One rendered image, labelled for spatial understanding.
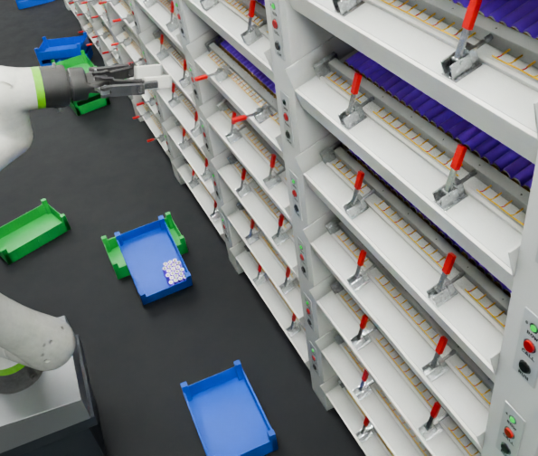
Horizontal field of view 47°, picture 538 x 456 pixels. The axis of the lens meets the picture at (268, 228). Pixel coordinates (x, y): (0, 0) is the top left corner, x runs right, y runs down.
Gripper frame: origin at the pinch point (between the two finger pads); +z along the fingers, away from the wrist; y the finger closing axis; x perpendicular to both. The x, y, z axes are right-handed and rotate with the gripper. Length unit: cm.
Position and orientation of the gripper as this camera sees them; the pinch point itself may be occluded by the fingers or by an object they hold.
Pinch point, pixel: (155, 76)
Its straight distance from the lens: 157.1
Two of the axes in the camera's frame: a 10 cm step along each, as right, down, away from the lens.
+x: 0.7, -8.2, -5.7
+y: 4.2, 5.4, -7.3
